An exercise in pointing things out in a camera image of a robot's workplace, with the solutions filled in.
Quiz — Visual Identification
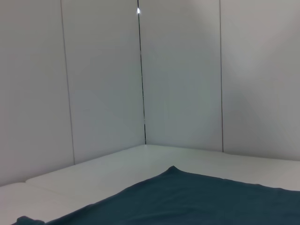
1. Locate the teal t-shirt with FREE print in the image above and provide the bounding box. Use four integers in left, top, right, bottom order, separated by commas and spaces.
16, 165, 300, 225

